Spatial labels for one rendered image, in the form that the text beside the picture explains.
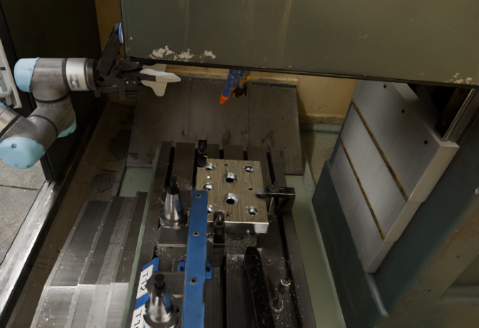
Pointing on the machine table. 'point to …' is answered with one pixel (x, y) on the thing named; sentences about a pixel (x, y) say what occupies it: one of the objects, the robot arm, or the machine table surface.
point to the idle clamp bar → (257, 289)
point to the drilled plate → (243, 225)
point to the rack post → (206, 269)
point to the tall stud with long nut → (281, 291)
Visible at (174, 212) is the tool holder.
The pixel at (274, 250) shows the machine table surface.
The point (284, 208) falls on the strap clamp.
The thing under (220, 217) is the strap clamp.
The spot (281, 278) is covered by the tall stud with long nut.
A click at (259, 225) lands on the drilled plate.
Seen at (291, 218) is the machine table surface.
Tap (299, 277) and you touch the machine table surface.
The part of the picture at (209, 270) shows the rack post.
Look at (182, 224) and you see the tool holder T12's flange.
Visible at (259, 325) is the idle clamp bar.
